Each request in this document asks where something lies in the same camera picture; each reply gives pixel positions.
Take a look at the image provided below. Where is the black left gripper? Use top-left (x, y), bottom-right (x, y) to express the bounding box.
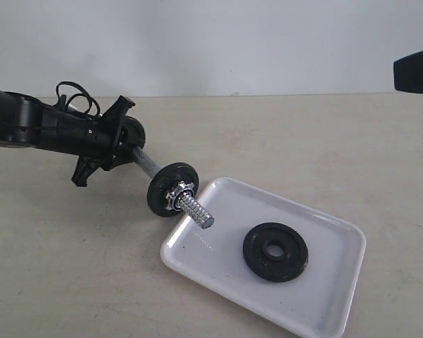
top-left (38, 95), bottom-right (134, 187)

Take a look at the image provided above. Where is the black weight plate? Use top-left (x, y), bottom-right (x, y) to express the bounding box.
top-left (242, 222), bottom-right (309, 282)
top-left (147, 162), bottom-right (200, 218)
top-left (120, 116), bottom-right (146, 163)

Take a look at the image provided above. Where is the chrome threaded dumbbell bar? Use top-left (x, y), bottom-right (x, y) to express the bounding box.
top-left (134, 148), bottom-right (215, 229)

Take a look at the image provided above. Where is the chrome star collar nut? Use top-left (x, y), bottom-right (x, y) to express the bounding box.
top-left (165, 181), bottom-right (189, 211)

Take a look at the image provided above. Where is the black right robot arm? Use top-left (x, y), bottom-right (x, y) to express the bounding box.
top-left (393, 51), bottom-right (423, 94)

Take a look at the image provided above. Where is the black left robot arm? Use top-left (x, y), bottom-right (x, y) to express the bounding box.
top-left (0, 81), bottom-right (146, 187)

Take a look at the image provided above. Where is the white rectangular plastic tray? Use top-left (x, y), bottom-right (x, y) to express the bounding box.
top-left (160, 177), bottom-right (366, 337)

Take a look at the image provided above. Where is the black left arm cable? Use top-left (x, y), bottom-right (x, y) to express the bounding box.
top-left (54, 80), bottom-right (101, 119)

